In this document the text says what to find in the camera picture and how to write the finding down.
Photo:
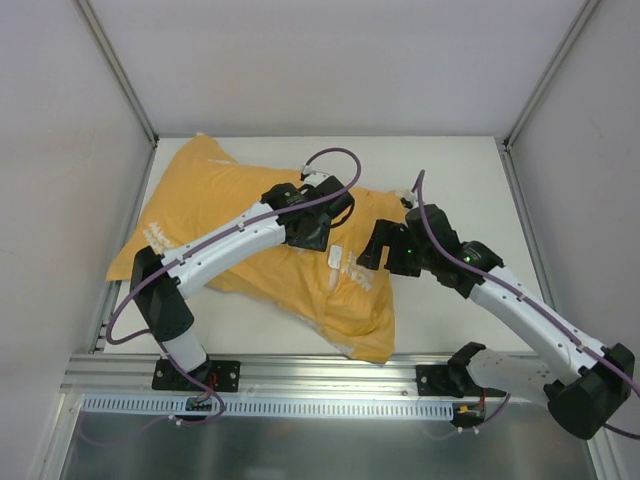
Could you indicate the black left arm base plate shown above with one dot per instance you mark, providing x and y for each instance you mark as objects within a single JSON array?
[{"x": 220, "y": 375}]

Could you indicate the left aluminium frame post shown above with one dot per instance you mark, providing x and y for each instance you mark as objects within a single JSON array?
[{"x": 109, "y": 55}]

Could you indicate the aluminium mounting rail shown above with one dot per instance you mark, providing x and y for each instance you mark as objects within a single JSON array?
[{"x": 275, "y": 376}]

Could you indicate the aluminium frame post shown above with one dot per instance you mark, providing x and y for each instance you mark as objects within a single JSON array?
[
  {"x": 579, "y": 24},
  {"x": 109, "y": 55}
]

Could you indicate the blue and yellow pillowcase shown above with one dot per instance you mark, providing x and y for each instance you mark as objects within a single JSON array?
[{"x": 283, "y": 300}]

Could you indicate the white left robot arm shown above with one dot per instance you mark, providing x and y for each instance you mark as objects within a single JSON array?
[{"x": 161, "y": 283}]

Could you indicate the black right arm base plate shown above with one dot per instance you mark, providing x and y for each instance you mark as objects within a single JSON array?
[{"x": 450, "y": 381}]

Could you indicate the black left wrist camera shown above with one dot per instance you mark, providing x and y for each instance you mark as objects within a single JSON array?
[{"x": 340, "y": 207}]

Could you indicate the right aluminium frame post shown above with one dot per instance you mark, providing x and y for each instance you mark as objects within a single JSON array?
[{"x": 579, "y": 24}]

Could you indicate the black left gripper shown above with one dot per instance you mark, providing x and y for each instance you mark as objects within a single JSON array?
[{"x": 310, "y": 233}]

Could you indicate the white slotted cable duct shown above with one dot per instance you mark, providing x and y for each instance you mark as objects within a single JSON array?
[{"x": 270, "y": 407}]

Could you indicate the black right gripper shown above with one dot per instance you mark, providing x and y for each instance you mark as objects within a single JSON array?
[{"x": 388, "y": 247}]

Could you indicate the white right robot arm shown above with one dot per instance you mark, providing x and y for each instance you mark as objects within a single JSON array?
[{"x": 579, "y": 380}]

